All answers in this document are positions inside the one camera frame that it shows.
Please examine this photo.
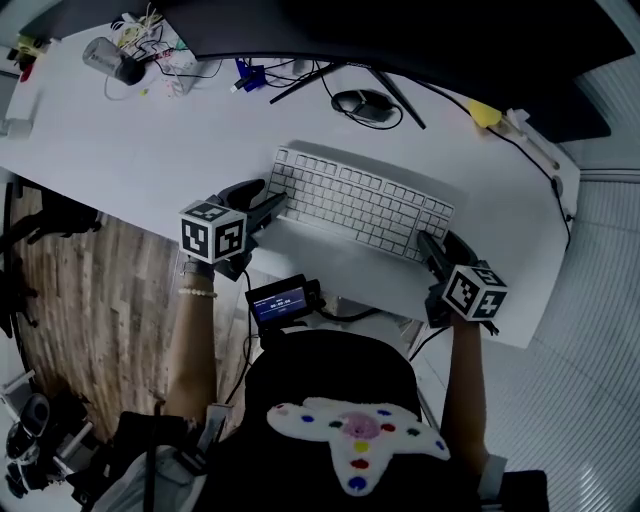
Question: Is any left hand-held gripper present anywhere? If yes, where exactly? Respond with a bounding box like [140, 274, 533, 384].
[178, 178, 290, 283]

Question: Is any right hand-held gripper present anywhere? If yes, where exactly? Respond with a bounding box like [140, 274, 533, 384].
[416, 229, 509, 330]

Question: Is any white keyboard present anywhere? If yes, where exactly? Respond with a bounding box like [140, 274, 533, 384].
[264, 145, 456, 262]

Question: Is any person's left forearm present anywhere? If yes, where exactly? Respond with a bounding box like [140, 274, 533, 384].
[163, 259, 220, 426]

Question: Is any person's right forearm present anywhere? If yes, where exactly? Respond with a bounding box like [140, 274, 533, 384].
[438, 312, 492, 474]

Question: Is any small black screen device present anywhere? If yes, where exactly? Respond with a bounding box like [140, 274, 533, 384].
[244, 273, 327, 332]

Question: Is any blue usb adapter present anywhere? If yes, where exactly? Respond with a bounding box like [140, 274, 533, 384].
[230, 56, 267, 95]

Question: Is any black computer mouse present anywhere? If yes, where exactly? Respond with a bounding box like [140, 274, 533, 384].
[331, 88, 395, 124]

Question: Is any yellow sponge block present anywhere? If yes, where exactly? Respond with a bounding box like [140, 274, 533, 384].
[466, 98, 503, 127]

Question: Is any black monitor stand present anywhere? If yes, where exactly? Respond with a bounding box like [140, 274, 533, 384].
[269, 59, 427, 131]

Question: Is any person's black top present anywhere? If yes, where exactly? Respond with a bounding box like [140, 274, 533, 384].
[193, 328, 551, 512]

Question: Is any white patch with coloured dots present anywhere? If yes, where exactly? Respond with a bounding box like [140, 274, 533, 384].
[266, 396, 452, 497]

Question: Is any grey tumbler cup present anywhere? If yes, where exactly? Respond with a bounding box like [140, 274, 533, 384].
[81, 36, 147, 87]

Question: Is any large black monitor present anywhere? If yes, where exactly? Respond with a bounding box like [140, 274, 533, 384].
[149, 0, 637, 145]

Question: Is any yellow and red stationery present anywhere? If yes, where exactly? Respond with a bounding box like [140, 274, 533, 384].
[14, 30, 49, 82]

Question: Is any black desk cable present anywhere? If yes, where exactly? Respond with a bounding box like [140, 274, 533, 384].
[487, 122, 575, 251]

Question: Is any black mouse cable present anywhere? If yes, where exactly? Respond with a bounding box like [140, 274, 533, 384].
[319, 62, 404, 131]

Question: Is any white power strip with cables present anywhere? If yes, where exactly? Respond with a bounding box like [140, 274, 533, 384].
[103, 4, 224, 101]

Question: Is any black camera equipment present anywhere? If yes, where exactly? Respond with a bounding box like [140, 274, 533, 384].
[0, 369, 97, 501]

